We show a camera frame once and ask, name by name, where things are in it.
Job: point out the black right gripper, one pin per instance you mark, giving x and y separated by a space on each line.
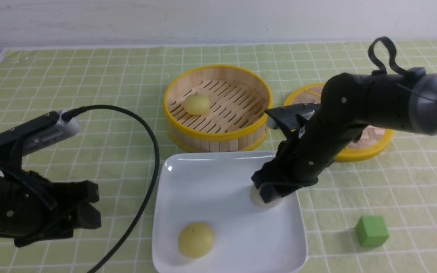
280 176

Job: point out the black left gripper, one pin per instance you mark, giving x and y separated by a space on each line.
34 209

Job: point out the beige steamed bun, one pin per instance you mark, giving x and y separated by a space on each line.
257 199

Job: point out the yellow steamed bun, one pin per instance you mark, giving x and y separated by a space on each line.
197 104

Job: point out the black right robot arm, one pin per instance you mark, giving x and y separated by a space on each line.
317 133

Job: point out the white square plate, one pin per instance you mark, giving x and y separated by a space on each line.
215 188

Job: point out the yellow bun on plate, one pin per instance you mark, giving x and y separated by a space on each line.
196 240

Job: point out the bamboo steamer basket yellow rim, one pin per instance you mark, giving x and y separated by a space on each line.
236 120

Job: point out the green cube block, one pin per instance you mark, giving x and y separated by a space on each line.
371 231

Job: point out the woven bamboo steamer lid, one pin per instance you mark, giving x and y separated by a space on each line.
373 141

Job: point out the green checked tablecloth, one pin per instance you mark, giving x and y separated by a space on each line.
115 151

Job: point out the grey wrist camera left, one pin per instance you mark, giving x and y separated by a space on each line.
35 135

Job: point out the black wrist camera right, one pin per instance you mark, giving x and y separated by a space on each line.
291 116

